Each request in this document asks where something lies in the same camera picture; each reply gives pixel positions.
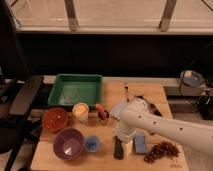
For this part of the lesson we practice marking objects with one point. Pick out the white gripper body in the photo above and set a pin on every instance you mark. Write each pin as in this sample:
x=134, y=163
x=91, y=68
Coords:
x=127, y=147

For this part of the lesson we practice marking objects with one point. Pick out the black eraser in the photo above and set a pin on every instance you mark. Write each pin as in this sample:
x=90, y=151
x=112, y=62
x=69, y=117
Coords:
x=118, y=149

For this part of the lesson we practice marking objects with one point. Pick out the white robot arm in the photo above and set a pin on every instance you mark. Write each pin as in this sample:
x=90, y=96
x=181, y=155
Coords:
x=134, y=115

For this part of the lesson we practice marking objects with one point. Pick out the green plastic tray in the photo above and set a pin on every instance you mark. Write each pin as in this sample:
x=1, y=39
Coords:
x=70, y=89

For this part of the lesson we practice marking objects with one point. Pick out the blue sponge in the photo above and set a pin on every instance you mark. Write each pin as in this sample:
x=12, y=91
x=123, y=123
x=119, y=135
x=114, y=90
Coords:
x=140, y=144

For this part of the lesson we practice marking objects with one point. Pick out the bunch of red grapes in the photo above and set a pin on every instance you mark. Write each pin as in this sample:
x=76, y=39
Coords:
x=160, y=150

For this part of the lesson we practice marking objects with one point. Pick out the small blue cup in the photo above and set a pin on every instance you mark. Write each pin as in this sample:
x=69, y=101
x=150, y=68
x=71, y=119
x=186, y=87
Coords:
x=92, y=143

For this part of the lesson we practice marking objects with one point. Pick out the white cup with orange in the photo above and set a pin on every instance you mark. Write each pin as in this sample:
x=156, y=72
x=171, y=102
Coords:
x=80, y=111

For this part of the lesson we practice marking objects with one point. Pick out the purple bowl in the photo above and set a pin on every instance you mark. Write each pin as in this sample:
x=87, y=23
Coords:
x=68, y=144

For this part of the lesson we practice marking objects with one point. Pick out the red-brown bowl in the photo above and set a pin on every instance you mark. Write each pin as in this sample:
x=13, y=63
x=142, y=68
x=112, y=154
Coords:
x=55, y=119

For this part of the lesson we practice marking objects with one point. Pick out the black office chair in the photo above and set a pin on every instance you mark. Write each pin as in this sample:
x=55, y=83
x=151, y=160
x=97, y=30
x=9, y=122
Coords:
x=15, y=127

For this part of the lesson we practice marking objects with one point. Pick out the red handled tool in cup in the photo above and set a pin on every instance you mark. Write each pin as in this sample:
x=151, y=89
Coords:
x=103, y=115

